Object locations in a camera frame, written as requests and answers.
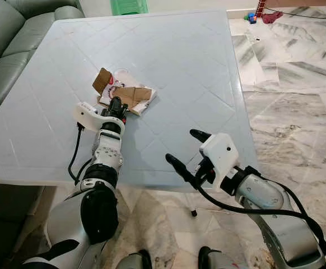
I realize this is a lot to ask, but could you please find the cardboard paper trash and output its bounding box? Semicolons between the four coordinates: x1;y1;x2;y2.
92;67;157;117

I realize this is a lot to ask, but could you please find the robot right leg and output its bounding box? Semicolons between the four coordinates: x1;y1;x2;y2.
198;247;232;269

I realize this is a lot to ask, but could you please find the robot leg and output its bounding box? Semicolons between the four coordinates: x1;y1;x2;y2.
115;249;152;269
198;247;232;269

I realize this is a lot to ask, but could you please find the green plastic stool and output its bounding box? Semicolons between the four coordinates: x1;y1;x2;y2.
110;0;150;16

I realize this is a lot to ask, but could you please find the robot left leg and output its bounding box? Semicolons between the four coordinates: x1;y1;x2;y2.
115;249;152;269

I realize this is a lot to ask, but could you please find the grey-green leather sofa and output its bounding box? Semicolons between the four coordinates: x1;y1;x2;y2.
0;0;85;128

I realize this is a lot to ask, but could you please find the red cloth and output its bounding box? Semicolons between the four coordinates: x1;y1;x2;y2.
261;11;285;25

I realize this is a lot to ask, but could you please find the red brick pillar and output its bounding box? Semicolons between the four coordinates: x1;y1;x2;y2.
257;0;268;16

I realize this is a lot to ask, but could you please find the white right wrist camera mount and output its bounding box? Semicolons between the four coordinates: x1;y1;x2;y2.
199;133;242;191

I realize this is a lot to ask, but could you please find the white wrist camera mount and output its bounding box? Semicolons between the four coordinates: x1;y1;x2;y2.
73;102;122;133
199;133;242;191

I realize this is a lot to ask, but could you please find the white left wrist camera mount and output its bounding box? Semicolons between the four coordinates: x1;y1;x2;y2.
73;102;122;133

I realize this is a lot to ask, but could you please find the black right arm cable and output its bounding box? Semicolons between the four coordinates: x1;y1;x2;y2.
197;185;326;254

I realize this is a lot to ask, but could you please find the thin black floor cable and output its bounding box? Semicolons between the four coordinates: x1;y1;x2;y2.
281;8;326;19

